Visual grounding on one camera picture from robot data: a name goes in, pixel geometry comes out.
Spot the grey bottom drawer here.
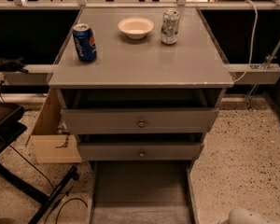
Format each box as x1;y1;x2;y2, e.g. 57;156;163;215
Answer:
86;161;198;224

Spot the grey drawer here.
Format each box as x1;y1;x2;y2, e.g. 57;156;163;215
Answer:
78;133;203;161
58;89;218;134
86;161;198;224

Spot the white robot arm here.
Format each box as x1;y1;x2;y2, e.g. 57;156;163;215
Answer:
228;208;272;224

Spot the grey drawer cabinet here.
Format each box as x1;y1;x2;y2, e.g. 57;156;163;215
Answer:
49;7;233;161

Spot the grey top drawer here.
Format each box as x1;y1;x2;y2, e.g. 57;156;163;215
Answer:
58;89;218;134

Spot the grey middle drawer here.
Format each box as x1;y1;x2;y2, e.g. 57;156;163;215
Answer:
78;133;203;161

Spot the white bowl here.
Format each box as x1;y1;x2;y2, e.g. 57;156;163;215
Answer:
118;17;154;39

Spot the blue Pepsi can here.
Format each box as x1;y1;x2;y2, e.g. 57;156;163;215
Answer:
73;23;97;63

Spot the silver green soda can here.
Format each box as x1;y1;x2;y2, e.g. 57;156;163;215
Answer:
161;9;180;45

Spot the black stand with tray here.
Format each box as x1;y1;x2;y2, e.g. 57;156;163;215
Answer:
0;91;80;224

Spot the wooden board bracket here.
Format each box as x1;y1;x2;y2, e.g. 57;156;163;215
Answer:
30;90;82;163

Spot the black cloth on rail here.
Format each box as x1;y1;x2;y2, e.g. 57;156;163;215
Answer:
0;58;28;73

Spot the black floor cable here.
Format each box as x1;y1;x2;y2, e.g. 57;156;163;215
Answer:
8;144;89;224

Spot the white cable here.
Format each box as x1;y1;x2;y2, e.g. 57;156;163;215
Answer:
232;0;259;84

